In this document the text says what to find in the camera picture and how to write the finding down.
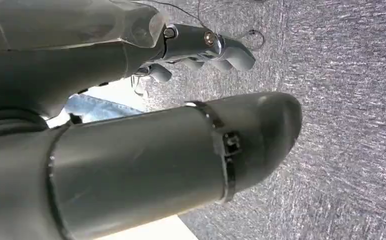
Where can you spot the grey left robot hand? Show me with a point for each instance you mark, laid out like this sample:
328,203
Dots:
120,165

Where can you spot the person's leg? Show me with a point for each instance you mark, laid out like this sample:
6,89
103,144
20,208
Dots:
97,107

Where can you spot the clear plastic piece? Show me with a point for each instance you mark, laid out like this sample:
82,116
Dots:
139,86

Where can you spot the ribbed grey left arm sleeve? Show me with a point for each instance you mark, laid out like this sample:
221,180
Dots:
7,124

